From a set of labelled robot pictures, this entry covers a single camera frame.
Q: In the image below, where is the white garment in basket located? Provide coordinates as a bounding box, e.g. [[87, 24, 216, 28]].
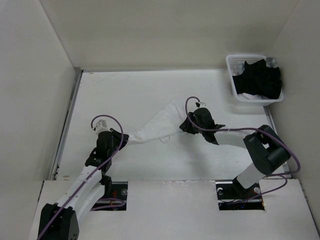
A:
[[237, 93, 270, 101]]

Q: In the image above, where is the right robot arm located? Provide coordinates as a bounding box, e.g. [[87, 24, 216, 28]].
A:
[[179, 107, 292, 198]]

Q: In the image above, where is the white plastic basket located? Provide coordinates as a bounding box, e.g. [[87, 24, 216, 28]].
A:
[[225, 54, 284, 107]]

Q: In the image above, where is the black tank top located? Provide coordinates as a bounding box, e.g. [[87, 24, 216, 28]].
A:
[[232, 59, 283, 100]]

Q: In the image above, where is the white tank top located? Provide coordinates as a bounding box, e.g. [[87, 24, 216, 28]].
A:
[[128, 100, 187, 145]]

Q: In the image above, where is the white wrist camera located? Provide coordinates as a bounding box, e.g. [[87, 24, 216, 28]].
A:
[[195, 101, 207, 109], [93, 119, 110, 135]]

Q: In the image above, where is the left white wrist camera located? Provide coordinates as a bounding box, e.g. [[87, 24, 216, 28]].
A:
[[93, 119, 110, 135]]

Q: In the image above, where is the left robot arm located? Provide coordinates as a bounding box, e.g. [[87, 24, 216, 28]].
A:
[[37, 127, 129, 240]]

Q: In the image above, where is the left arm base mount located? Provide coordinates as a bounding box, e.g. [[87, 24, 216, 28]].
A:
[[91, 181, 129, 211]]

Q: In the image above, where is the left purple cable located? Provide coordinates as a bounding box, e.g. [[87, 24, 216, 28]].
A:
[[37, 114, 126, 240]]

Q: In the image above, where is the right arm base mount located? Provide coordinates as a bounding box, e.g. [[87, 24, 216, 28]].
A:
[[215, 180, 265, 211]]

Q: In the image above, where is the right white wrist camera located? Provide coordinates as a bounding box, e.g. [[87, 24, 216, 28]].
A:
[[195, 101, 207, 109]]

